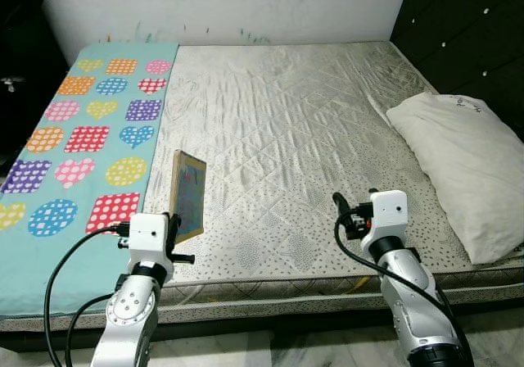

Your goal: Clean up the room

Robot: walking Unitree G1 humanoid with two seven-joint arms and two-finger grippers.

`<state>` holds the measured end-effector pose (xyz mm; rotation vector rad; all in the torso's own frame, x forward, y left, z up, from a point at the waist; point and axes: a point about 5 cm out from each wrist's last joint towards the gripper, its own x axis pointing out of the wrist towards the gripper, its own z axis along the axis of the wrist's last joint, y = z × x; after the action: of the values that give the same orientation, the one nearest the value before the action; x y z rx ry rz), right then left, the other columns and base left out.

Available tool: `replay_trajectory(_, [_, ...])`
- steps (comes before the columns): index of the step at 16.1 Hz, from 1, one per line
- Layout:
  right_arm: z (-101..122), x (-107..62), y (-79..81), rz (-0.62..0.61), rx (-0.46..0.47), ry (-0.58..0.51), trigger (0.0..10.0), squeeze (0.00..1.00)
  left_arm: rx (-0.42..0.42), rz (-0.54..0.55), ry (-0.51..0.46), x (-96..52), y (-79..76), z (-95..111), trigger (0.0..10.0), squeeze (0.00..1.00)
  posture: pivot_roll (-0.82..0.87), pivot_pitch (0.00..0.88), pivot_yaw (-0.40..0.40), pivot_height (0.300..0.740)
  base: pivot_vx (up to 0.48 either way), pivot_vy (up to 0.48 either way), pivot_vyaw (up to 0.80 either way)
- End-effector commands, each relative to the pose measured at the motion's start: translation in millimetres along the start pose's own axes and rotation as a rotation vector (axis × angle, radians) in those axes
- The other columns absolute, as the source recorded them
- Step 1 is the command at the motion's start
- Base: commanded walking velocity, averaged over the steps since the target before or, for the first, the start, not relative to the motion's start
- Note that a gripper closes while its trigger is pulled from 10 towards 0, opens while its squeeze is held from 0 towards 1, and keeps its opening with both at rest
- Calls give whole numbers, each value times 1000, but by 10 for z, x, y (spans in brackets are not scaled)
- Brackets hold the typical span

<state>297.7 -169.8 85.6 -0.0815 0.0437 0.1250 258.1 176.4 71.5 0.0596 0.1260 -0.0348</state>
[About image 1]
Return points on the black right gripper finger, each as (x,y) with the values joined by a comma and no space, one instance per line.
(341,204)

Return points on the teal heart print sheet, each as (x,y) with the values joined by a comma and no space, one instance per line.
(90,97)

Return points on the black tufted headboard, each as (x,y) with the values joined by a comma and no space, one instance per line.
(467,31)

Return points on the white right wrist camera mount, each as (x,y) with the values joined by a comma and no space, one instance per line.
(386,211)

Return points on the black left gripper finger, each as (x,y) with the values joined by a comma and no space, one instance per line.
(169,232)
(177,232)

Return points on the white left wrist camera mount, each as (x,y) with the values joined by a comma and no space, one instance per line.
(149,234)

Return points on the white pillow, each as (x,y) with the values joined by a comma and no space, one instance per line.
(458,162)

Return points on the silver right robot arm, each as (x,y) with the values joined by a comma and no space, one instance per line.
(409,289)

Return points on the white quilted mattress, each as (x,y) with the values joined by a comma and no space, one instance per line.
(286,121)

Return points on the yellow blue picture book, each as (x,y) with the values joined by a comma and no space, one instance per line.
(190,195)

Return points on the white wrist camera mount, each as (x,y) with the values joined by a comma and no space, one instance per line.
(386,211)
(149,234)

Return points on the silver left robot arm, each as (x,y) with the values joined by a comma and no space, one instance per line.
(129,318)

